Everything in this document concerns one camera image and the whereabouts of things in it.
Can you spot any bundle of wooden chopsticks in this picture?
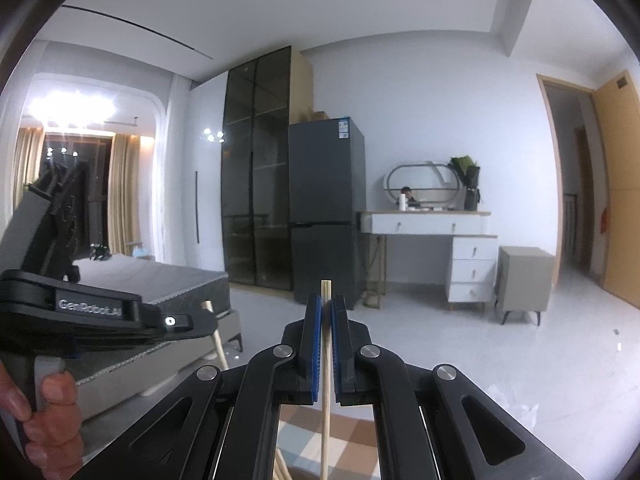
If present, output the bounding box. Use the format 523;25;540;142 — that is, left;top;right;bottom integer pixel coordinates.
272;447;292;480

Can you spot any grey nightstand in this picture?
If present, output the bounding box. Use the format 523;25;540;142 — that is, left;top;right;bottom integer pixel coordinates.
494;246;557;327

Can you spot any wooden door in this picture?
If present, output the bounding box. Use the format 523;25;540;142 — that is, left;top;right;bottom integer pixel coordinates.
592;67;640;303

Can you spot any dark grey refrigerator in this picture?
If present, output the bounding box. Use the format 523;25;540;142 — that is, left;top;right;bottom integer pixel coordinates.
287;116;367;311

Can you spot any white dressing table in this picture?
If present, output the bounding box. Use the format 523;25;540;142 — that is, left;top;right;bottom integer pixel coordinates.
359;209;498;316

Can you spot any white wardrobe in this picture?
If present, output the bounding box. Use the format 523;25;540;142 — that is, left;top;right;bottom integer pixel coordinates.
189;72;230;275

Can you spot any dark grey quilted mattress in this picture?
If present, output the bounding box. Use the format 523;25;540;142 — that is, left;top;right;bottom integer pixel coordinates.
62;252;232;386

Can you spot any potted green plant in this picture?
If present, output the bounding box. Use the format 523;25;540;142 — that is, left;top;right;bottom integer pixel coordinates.
449;155;482;212

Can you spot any dark glass cabinet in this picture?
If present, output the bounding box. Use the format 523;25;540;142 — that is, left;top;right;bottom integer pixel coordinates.
220;45;293;292

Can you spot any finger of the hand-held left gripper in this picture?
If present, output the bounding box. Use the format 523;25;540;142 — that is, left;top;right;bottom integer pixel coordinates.
141;304;220;356

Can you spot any black stair railing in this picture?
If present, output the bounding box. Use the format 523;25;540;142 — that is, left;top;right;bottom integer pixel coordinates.
564;194;580;252

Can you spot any oval mirror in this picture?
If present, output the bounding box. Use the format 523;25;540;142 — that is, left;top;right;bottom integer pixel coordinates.
384;160;463;212

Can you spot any wooden door frame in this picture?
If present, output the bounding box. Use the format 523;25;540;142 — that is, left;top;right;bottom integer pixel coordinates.
536;73;598;281

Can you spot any bright ceiling lamp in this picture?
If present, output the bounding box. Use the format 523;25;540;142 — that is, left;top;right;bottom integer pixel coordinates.
27;87;118;126

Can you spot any checked tablecloth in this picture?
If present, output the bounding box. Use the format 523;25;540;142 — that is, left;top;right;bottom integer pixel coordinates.
276;404;377;480

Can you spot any beige curtain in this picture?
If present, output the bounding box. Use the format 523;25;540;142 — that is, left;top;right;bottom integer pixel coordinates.
11;127;46;211
107;132;143;257

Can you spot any person's left hand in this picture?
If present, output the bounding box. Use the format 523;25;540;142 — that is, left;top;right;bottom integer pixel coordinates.
0;360;83;480

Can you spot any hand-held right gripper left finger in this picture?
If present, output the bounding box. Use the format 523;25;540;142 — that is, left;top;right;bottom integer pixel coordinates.
70;294;323;480

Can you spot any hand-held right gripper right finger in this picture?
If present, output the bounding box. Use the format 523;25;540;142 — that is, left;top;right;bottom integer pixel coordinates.
331;294;583;480

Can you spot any pale wooden chopstick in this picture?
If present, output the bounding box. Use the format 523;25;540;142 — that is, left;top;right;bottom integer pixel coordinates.
200;300;230;371
319;280;333;480

